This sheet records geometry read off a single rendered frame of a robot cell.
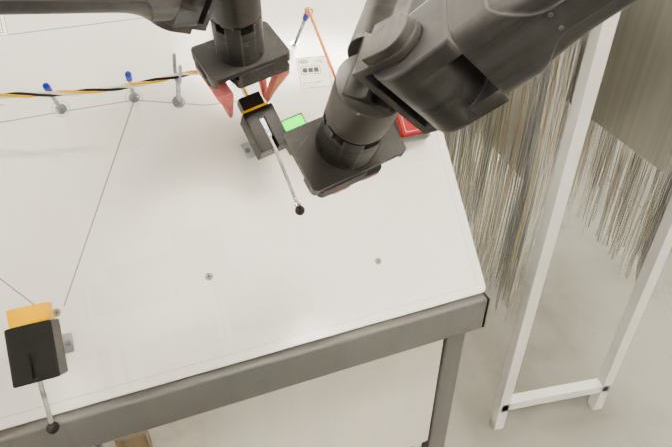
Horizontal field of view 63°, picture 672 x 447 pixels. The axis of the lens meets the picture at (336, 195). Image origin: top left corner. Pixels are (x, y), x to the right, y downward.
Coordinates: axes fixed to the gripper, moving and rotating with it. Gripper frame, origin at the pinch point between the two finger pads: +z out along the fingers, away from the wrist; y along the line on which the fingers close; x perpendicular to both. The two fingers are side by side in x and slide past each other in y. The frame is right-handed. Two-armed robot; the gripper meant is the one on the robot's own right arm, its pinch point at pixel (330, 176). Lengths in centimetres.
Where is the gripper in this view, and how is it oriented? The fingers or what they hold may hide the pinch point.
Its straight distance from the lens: 60.4
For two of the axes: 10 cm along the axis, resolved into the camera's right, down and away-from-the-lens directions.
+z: -1.7, 3.3, 9.3
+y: -8.6, 4.0, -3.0
